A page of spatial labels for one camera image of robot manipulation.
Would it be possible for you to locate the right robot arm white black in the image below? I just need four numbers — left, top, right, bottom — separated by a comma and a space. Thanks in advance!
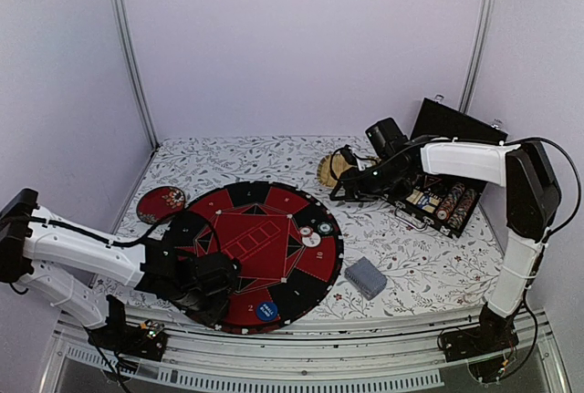
329, 135, 561, 361

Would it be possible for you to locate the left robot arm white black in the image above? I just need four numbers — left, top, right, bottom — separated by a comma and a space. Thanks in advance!
1, 188, 241, 361

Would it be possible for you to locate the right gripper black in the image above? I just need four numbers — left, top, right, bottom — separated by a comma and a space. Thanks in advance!
329, 158, 408, 202

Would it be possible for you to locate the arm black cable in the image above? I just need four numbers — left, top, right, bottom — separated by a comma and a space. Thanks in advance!
524, 137, 581, 234
26, 210, 220, 253

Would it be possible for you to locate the red white poker chip stack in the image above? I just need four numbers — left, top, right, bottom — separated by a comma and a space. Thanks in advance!
298, 226, 314, 237

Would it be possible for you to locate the green poker chip stack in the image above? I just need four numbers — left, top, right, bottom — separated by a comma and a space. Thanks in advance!
318, 222, 332, 234

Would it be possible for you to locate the blue small blind button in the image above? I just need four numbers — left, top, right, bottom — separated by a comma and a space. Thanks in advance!
255, 301, 278, 323

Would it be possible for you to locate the red triangular all-in marker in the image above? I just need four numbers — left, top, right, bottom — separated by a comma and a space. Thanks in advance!
422, 174, 442, 190

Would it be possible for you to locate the red floral round dish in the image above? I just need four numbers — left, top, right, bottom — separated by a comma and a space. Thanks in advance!
136, 186, 186, 224

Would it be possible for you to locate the aluminium frame post left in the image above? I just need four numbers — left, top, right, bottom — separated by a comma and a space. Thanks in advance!
110, 0, 160, 150

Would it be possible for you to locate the right multicolour chip row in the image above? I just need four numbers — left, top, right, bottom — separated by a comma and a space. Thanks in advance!
435, 182, 477, 235

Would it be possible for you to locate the black poker set case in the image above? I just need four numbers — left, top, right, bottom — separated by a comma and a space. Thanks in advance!
391, 98, 507, 238

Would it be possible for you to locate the white dealer button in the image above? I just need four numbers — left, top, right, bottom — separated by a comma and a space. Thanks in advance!
301, 233, 321, 248

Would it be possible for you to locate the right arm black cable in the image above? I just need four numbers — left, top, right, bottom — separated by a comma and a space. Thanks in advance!
524, 137, 581, 234

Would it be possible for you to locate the aluminium front rail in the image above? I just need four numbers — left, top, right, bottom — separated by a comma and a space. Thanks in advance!
40, 307, 571, 392

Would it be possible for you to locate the aluminium frame post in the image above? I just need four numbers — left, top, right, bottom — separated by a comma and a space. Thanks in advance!
110, 0, 160, 150
458, 0, 495, 114

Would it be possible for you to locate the blue Texas Hold'em card box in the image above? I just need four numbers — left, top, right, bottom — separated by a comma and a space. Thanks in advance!
406, 189, 443, 213

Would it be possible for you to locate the woven bamboo tray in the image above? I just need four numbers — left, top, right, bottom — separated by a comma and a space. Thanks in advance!
317, 154, 381, 188

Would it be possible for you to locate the aluminium frame post right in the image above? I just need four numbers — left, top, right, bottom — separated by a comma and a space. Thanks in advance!
458, 0, 495, 114

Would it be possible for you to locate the round red black poker mat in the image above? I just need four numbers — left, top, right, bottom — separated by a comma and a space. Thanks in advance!
163, 181, 344, 335

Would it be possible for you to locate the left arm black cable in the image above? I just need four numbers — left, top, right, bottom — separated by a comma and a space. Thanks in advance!
26, 210, 220, 253

